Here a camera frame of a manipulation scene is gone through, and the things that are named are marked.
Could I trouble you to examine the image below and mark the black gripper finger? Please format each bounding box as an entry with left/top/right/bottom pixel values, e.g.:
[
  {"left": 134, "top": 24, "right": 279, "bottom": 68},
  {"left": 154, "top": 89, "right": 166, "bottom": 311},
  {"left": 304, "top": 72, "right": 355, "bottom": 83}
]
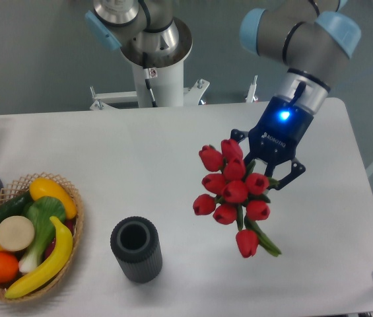
[
  {"left": 230, "top": 129, "right": 249, "bottom": 143},
  {"left": 273, "top": 158, "right": 306, "bottom": 191}
]

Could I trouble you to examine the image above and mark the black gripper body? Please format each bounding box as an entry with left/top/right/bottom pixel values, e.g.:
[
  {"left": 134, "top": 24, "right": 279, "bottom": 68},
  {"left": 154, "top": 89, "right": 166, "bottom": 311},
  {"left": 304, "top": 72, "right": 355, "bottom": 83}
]
[{"left": 244, "top": 96, "right": 313, "bottom": 176}]

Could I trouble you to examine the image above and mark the red tulip bouquet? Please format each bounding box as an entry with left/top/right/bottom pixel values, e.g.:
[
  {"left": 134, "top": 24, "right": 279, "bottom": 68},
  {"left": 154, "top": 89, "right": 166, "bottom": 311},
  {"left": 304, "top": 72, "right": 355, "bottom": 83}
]
[{"left": 193, "top": 139, "right": 281, "bottom": 258}]

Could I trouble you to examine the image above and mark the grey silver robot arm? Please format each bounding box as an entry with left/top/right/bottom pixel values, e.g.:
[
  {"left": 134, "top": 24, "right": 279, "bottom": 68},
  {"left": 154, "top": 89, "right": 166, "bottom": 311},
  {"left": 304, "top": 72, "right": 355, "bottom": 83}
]
[{"left": 85, "top": 1, "right": 361, "bottom": 190}]

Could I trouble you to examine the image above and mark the dark grey ribbed vase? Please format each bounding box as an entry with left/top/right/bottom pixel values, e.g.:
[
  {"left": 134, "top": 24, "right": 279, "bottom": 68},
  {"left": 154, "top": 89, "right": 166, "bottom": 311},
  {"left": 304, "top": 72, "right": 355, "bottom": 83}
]
[{"left": 110, "top": 216, "right": 162, "bottom": 283}]

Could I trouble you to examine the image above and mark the red fruit in basket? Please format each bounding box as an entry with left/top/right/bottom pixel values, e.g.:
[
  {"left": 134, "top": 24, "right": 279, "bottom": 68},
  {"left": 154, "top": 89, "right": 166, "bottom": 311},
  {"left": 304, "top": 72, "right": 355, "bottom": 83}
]
[{"left": 43, "top": 219, "right": 75, "bottom": 260}]

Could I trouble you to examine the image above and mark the yellow banana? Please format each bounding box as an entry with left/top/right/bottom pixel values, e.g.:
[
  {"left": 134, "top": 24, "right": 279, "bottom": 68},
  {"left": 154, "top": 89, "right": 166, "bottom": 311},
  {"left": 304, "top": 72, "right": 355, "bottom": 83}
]
[{"left": 5, "top": 216, "right": 73, "bottom": 300}]

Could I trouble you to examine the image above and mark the yellow lemon squash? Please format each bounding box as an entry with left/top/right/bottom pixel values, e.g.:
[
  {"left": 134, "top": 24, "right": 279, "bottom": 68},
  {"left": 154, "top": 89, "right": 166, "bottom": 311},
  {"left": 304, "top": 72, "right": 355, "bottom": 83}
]
[{"left": 29, "top": 178, "right": 77, "bottom": 219}]

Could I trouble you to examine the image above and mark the green bok choy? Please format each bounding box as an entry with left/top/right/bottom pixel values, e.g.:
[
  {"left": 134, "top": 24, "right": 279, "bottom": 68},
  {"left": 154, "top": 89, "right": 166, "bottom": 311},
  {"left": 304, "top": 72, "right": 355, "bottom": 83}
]
[{"left": 19, "top": 196, "right": 66, "bottom": 275}]

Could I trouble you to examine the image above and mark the woven wicker basket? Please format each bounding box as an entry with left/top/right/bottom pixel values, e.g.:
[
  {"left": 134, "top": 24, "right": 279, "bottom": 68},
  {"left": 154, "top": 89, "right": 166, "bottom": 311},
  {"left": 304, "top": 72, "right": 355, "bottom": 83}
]
[{"left": 0, "top": 172, "right": 84, "bottom": 303}]

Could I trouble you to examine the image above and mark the green cucumber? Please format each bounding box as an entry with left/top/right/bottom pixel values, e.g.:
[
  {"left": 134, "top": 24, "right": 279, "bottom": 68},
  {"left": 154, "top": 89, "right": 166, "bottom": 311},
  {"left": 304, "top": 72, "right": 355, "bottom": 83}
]
[{"left": 0, "top": 192, "right": 33, "bottom": 223}]

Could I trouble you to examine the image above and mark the beige round disc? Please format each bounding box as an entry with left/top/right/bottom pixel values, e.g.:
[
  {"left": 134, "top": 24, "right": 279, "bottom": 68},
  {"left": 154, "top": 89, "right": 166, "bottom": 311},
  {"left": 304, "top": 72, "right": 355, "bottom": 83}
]
[{"left": 0, "top": 216, "right": 35, "bottom": 252}]

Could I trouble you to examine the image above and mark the orange fruit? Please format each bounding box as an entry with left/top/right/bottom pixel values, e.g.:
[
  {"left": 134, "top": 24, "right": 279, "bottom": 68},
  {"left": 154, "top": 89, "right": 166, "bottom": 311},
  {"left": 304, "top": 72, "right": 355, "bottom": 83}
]
[{"left": 0, "top": 252, "right": 19, "bottom": 284}]

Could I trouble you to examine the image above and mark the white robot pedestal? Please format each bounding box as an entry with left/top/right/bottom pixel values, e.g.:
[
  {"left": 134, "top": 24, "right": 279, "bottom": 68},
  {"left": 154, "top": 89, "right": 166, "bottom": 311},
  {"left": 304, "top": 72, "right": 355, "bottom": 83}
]
[{"left": 90, "top": 17, "right": 210, "bottom": 110}]

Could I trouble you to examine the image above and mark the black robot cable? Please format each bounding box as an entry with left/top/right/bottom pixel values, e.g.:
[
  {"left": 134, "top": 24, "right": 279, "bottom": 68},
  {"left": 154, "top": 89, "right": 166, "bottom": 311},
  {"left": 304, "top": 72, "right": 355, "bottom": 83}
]
[{"left": 141, "top": 51, "right": 158, "bottom": 108}]

